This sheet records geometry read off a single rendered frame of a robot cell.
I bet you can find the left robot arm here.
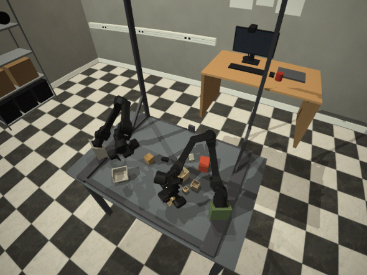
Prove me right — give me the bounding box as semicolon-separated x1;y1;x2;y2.
154;130;228;208

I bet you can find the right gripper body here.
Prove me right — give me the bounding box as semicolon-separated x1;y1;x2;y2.
107;138;139;160

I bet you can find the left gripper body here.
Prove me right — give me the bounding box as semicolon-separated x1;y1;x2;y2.
160;181;187;208

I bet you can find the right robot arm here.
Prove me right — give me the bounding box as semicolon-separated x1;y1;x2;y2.
91;95;134;158

